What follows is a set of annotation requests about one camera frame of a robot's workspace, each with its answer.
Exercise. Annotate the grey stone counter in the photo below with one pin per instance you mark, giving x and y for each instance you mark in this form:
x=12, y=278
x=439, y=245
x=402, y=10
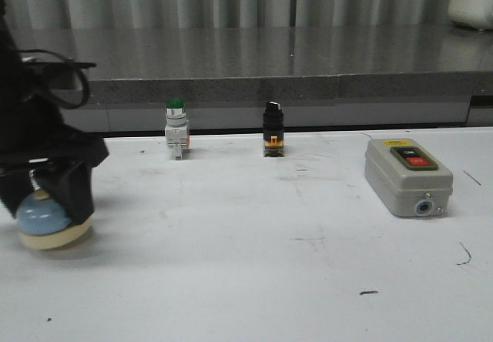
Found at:
x=353, y=77

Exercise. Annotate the grey on off switch box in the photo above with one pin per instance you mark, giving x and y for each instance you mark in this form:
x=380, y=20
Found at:
x=409, y=180

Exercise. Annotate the black yellow selector switch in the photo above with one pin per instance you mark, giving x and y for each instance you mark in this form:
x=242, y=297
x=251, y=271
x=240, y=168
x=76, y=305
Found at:
x=273, y=130

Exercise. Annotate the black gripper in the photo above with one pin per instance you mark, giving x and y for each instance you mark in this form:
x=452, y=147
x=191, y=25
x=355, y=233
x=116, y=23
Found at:
x=33, y=94

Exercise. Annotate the green white pushbutton switch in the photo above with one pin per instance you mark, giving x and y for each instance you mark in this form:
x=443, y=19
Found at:
x=177, y=128

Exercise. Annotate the blue service bell cream base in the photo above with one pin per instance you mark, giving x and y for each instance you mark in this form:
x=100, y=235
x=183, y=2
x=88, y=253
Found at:
x=44, y=225

